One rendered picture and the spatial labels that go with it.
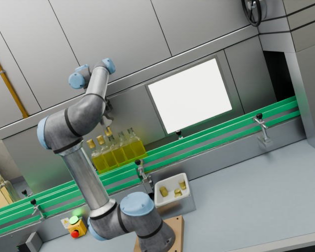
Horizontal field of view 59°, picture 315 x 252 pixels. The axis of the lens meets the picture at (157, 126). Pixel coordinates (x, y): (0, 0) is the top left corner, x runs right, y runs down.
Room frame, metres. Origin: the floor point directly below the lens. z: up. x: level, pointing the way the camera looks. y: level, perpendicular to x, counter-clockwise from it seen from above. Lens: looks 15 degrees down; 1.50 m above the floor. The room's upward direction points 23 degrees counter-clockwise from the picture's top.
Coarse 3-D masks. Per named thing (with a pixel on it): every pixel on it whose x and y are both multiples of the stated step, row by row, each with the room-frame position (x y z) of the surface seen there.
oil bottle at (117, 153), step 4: (116, 144) 1.47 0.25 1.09; (112, 148) 1.47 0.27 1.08; (116, 148) 1.46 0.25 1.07; (120, 148) 1.47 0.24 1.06; (112, 152) 1.47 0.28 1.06; (116, 152) 1.46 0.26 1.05; (120, 152) 1.46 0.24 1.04; (116, 156) 1.46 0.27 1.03; (120, 156) 1.46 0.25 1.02; (116, 160) 1.47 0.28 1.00; (120, 160) 1.46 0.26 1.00; (124, 160) 1.46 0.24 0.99; (120, 164) 1.46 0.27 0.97; (124, 164) 1.46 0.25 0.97
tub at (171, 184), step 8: (176, 176) 1.34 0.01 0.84; (184, 176) 1.29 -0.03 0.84; (160, 184) 1.35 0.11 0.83; (168, 184) 1.34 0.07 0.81; (176, 184) 1.34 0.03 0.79; (160, 192) 1.32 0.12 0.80; (168, 192) 1.34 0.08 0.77; (184, 192) 1.27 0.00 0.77; (160, 200) 1.24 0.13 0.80; (168, 200) 1.14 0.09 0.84
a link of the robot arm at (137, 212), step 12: (120, 204) 0.97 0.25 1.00; (132, 204) 0.94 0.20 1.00; (144, 204) 0.93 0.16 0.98; (120, 216) 0.94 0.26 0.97; (132, 216) 0.92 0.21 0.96; (144, 216) 0.92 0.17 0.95; (156, 216) 0.95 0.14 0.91; (132, 228) 0.93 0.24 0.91; (144, 228) 0.92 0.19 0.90; (156, 228) 0.93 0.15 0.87
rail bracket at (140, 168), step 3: (138, 159) 1.33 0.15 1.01; (141, 159) 1.43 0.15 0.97; (135, 162) 1.32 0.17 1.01; (138, 162) 1.32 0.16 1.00; (141, 162) 1.40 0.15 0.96; (138, 165) 1.32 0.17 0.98; (141, 165) 1.36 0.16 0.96; (138, 168) 1.32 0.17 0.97; (141, 168) 1.32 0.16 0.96; (141, 171) 1.30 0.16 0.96; (144, 174) 1.33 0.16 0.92; (144, 177) 1.32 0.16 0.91; (147, 177) 1.33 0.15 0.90; (144, 180) 1.32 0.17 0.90; (147, 180) 1.32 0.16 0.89
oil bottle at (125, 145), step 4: (124, 140) 1.47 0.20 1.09; (128, 140) 1.48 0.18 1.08; (120, 144) 1.46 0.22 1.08; (124, 144) 1.46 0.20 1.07; (128, 144) 1.46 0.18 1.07; (124, 148) 1.46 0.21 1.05; (128, 148) 1.46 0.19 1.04; (124, 152) 1.46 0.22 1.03; (128, 152) 1.46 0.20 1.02; (132, 152) 1.46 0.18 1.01; (124, 156) 1.46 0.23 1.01; (128, 156) 1.46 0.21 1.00; (132, 156) 1.46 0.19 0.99; (128, 160) 1.46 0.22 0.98; (132, 160) 1.46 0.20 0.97
